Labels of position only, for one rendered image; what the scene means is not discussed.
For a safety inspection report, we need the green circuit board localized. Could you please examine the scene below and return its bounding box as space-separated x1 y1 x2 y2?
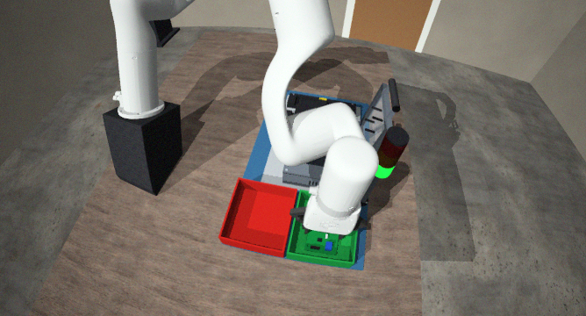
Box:
304 229 339 255

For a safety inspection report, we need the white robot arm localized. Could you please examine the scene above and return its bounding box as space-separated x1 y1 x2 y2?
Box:
110 0 379 218

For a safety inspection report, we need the red bin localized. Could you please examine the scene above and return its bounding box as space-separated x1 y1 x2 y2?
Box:
219 178 297 258

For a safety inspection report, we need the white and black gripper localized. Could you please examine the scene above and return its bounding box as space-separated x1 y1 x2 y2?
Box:
289 194 367 240

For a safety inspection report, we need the green bin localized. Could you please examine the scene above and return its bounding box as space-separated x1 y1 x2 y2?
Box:
286 190 358 268

